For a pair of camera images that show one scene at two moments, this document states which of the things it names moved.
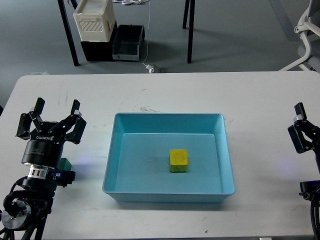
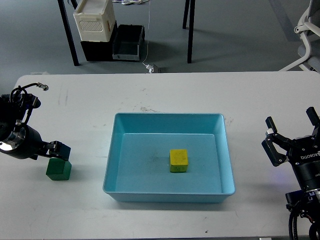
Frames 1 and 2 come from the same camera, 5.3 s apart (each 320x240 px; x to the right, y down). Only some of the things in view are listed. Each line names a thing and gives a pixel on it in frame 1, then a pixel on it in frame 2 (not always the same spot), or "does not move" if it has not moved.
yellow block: [178, 160] does not move
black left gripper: [45, 148] → [24, 142]
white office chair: [309, 26] does not move
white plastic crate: [95, 20] does not move
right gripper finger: [302, 130] → [303, 153]
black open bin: [128, 38] does not move
